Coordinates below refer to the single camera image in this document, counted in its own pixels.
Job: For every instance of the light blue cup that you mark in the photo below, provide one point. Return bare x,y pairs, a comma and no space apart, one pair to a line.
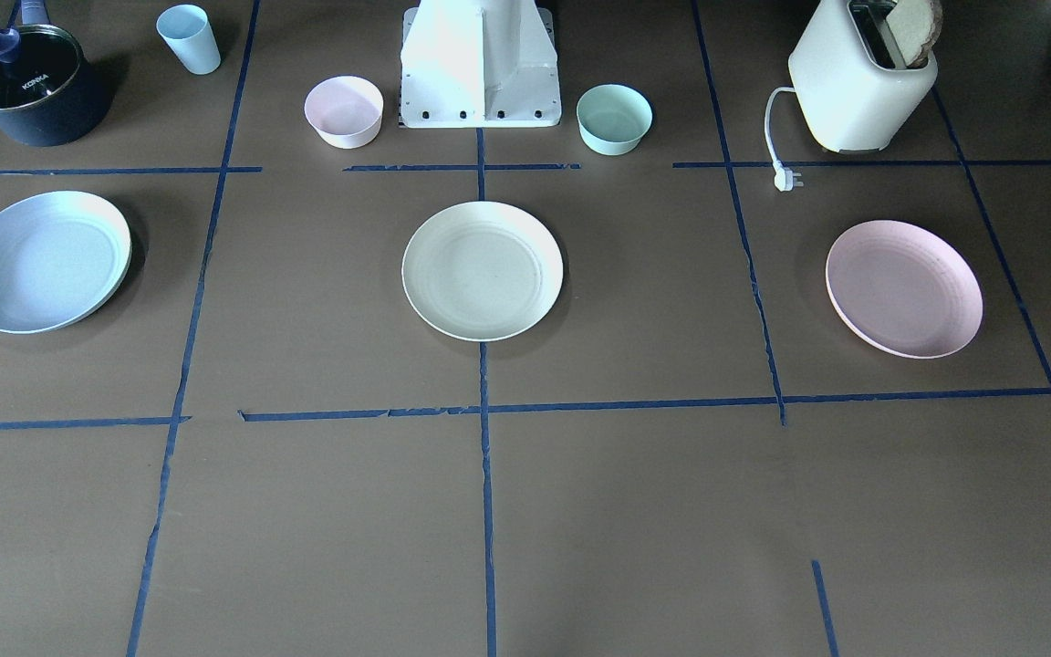
187,31

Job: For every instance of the glass pot lid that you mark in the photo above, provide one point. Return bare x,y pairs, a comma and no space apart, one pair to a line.
36,61

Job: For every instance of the pink bowl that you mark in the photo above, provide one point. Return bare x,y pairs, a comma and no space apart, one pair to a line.
346,112

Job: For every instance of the bread slice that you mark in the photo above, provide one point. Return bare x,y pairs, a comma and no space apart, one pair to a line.
915,27

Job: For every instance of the pink plate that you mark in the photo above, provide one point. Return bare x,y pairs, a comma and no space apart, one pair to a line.
903,290

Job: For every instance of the dark blue pot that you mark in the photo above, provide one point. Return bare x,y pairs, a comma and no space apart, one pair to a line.
65,116

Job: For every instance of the cream plate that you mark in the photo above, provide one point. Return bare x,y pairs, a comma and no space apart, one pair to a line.
482,271

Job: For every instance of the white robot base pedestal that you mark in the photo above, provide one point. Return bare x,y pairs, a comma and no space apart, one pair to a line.
479,65

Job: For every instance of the green bowl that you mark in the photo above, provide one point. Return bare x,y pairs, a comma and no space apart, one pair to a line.
613,119

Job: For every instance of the blue plate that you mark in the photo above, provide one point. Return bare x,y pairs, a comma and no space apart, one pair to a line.
63,254

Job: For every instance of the cream toaster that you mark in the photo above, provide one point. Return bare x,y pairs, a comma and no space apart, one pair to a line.
853,90

